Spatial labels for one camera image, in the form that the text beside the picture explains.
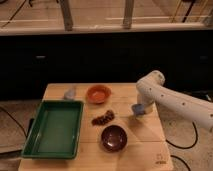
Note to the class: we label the blue sponge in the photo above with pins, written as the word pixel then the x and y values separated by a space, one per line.
pixel 138 109

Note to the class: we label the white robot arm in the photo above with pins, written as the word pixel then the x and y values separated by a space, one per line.
pixel 150 89

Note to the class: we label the green plastic tray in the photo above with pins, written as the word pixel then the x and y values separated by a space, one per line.
pixel 55 131

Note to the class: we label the orange bowl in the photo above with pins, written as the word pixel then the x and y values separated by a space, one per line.
pixel 98 94

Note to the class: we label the brown grape bunch toy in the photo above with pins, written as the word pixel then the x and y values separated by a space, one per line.
pixel 104 119

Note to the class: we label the small grey cloth object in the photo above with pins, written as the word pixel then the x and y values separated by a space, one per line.
pixel 70 94

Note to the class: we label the dark purple bowl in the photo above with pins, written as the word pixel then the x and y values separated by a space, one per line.
pixel 114 138

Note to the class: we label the white table leg right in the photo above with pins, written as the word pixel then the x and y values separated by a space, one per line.
pixel 128 13

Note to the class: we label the white table leg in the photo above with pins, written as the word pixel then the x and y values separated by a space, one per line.
pixel 128 13
pixel 66 13

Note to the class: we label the white table leg left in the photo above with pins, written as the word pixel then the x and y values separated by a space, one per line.
pixel 66 13

